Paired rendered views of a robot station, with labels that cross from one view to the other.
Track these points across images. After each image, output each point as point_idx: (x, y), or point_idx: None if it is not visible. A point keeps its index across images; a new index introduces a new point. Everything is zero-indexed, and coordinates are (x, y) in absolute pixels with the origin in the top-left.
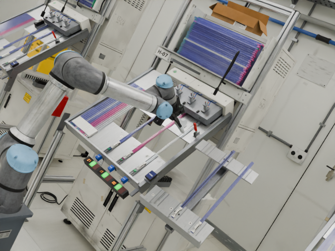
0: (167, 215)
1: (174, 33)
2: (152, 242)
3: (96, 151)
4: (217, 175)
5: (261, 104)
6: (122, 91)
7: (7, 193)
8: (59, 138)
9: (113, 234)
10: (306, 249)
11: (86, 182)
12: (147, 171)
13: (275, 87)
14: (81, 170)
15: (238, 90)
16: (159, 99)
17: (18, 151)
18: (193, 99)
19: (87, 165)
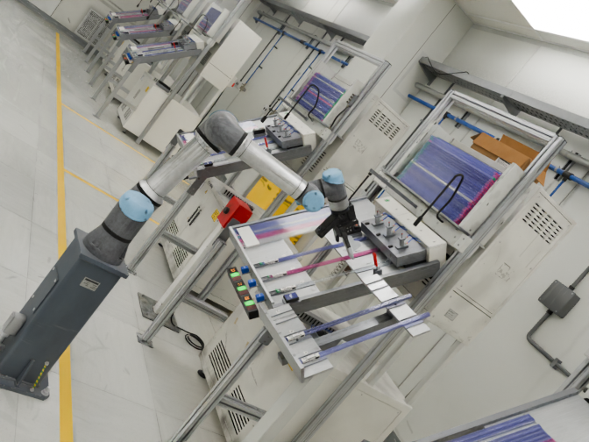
0: (278, 331)
1: None
2: None
3: (246, 264)
4: (377, 320)
5: (502, 272)
6: (262, 160)
7: (107, 237)
8: (216, 247)
9: (243, 393)
10: (449, 430)
11: (237, 323)
12: None
13: (532, 254)
14: (237, 307)
15: (456, 231)
16: (311, 186)
17: (133, 196)
18: (393, 232)
19: (229, 275)
